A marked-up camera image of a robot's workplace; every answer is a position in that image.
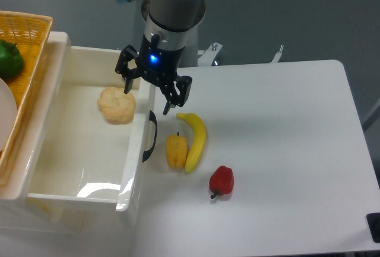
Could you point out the yellow woven basket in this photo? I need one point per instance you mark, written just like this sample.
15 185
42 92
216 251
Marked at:
30 33

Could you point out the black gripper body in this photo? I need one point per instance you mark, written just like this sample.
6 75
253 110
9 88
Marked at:
159 66

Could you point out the white top drawer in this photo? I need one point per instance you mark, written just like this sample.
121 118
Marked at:
86 161

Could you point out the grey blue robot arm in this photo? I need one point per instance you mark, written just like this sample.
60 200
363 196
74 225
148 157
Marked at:
169 42

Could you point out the black object at table edge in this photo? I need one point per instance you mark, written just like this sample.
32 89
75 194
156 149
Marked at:
373 220

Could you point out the cauliflower toy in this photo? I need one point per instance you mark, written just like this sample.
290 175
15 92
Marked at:
117 106

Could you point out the white table clamp bracket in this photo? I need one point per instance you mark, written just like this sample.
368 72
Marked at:
278 55

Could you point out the green bell pepper toy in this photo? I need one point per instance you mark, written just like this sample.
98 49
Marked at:
12 62

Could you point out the white drawer cabinet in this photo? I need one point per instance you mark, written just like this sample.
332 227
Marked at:
18 211

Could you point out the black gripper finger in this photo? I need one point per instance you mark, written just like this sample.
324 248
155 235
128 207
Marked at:
176 91
128 75

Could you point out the white plate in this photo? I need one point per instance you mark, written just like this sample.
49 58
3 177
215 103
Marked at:
8 109

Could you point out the yellow banana toy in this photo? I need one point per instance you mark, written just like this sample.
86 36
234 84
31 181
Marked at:
199 140

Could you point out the black drawer handle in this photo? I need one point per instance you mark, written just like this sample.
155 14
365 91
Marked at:
152 136

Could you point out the red bell pepper toy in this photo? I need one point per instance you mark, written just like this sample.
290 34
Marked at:
221 182

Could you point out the yellow bell pepper toy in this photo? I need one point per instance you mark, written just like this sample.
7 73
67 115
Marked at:
176 151

